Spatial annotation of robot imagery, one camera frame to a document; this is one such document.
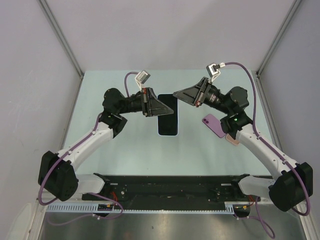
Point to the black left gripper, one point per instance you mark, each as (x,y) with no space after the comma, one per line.
(151,106)

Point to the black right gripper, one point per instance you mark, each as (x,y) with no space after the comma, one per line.
(196,94)

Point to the blue cased phone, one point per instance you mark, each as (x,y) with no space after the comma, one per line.
(168,125)

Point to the purple phone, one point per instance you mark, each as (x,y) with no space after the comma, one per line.
(214,125)

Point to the pink phone case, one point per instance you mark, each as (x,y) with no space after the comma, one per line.
(232,140)

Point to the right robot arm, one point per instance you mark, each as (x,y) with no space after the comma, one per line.
(291,182)

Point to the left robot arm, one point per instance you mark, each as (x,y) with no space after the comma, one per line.
(57,172)

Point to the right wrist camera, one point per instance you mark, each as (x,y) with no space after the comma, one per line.
(213,70)

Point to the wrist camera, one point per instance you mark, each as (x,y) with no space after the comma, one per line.
(141,78)
(213,70)

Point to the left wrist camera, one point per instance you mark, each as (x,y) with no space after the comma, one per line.
(141,78)

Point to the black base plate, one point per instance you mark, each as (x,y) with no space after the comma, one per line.
(176,191)

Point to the white cable duct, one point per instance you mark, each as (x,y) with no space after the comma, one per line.
(105,208)

